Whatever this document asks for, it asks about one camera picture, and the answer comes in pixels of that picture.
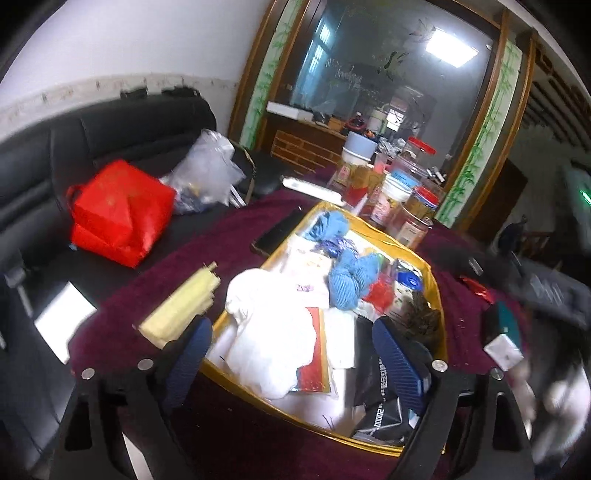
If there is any blue packet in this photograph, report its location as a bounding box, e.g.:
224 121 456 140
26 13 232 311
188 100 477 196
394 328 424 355
394 268 426 291

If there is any white paper sheet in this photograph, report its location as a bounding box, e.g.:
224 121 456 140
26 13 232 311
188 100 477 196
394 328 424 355
34 281 98 365

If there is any grey white fabric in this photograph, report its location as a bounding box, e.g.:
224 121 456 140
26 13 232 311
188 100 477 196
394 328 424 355
508 346 591 467

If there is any blue white shiny bag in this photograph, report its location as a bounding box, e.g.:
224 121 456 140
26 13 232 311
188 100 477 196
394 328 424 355
318 235 358 259

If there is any white printed packet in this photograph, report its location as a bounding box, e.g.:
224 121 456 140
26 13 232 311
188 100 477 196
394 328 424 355
286 251 333 308

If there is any red gold gift box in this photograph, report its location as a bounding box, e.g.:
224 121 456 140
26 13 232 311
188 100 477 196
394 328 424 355
332 164 386 215

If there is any light blue knit glove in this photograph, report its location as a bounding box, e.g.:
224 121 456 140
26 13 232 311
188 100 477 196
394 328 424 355
329 253 382 311

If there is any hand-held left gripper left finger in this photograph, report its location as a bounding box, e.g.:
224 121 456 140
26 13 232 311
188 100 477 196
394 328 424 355
55 316 214 480

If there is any small jar with red lid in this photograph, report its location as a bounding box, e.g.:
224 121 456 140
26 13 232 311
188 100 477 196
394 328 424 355
409 187 440 222

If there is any black sofa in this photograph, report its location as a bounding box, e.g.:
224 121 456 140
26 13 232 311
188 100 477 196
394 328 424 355
0 90 218 467

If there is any long white tube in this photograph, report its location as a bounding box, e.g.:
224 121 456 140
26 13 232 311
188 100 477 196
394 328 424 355
281 178 347 206

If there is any white cloth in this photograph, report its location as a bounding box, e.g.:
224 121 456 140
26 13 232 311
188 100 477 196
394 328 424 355
224 268 324 400

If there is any white box with yellow rim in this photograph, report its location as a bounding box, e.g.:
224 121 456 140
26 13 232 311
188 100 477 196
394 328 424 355
201 200 448 457

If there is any red mesh bag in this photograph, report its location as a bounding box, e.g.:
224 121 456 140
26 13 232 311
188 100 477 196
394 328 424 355
367 277 400 315

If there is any small white box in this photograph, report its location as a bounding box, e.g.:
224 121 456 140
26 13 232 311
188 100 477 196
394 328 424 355
482 335 525 370

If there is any wooden counter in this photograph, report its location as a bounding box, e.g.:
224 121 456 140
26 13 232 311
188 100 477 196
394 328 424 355
265 102 349 176

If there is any black phone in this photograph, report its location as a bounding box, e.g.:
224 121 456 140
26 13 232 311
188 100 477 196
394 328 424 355
250 208 303 257

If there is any red foil wrapper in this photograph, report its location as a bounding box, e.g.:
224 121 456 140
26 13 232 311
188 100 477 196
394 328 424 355
459 276 495 303

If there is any red paper gift bag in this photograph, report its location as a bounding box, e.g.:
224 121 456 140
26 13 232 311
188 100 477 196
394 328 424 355
67 159 176 268

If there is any teal box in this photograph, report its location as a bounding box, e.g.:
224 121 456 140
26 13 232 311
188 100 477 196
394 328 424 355
485 302 522 344

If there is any pale yellow bundle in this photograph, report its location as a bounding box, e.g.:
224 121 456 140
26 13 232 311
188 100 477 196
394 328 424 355
137 262 220 349

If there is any wooden stair railing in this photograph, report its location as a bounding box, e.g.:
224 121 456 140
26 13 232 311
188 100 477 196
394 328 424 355
517 228 555 259

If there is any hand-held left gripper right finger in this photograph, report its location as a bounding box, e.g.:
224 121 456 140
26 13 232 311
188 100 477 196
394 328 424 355
372 318 536 480

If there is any light blue cloth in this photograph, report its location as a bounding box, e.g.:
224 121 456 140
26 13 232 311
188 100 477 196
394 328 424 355
309 210 349 243

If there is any red gold card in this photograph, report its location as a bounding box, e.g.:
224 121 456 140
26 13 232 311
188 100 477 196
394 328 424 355
295 305 333 395

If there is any large clear plastic bag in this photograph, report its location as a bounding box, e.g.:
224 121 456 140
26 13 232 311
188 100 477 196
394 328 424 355
161 129 245 215

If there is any clear jar with label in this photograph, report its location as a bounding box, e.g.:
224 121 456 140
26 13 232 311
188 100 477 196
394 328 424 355
390 203 435 250

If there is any clear jar with red lid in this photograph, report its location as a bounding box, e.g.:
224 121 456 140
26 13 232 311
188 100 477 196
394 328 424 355
399 137 437 183

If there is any black snack bag crab print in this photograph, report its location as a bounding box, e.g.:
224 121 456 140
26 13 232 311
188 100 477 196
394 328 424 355
350 316 432 446

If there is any blue lid plastic container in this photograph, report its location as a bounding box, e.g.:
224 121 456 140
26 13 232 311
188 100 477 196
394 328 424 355
381 168 421 206

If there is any light blue basin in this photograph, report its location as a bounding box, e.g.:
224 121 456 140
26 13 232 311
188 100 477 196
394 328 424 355
344 131 377 160

